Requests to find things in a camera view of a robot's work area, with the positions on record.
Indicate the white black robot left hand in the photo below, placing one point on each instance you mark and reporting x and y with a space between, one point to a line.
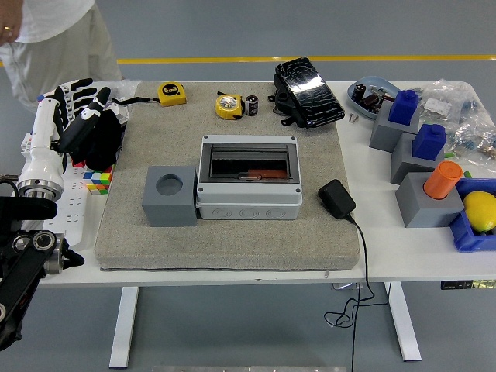
42 147

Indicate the person's right hand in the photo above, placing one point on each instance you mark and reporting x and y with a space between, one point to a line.
7 29

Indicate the grey junction box clear lid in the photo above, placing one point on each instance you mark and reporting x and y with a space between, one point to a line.
248 205

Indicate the orange cylinder battery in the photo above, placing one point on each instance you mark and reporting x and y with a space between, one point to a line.
271 173
441 180

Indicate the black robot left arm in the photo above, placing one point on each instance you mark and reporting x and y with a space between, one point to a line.
19 271

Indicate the white circuit breaker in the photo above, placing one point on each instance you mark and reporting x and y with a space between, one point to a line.
26 145

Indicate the person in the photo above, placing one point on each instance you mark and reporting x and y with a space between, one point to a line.
58 46

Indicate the black cloth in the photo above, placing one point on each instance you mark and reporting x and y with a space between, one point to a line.
104 143

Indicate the small colourful puzzle cube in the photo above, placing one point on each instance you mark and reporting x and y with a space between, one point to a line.
98 183

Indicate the white power strip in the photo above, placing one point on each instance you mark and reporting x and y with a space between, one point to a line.
73 209

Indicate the yellow square tape measure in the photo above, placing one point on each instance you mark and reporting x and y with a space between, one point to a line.
172 95

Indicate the grey holder block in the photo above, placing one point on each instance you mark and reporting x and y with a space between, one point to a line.
403 159
414 205
383 131
166 213

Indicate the yellow tape measure chrome face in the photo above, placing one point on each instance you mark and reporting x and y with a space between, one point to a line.
228 106

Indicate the white table leg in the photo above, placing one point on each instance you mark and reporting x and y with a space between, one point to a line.
124 329
403 321

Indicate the grey-brown mat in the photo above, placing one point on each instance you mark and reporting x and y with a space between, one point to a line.
232 244

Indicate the black cylinder capacitor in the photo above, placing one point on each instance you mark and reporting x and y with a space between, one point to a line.
252 105

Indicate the black device stand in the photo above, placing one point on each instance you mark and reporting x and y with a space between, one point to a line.
283 101

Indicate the black power adapter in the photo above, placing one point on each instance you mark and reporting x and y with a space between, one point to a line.
336 199

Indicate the small black capacitor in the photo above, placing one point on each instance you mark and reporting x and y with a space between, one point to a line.
359 90

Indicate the brown capacitor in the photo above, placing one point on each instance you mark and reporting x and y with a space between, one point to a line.
371 101

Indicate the blue-grey dish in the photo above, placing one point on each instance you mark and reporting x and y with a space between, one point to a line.
372 82

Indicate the blue bottle-shaped block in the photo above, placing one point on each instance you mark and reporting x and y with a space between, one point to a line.
428 143
404 108

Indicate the clear plastic parts bag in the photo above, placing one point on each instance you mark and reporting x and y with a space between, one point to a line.
445 100
472 139

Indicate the blue plastic bin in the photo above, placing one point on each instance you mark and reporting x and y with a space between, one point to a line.
465 232

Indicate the yellow lemon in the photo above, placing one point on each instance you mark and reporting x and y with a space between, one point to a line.
480 211

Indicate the black desk controller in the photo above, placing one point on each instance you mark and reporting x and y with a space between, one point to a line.
465 284

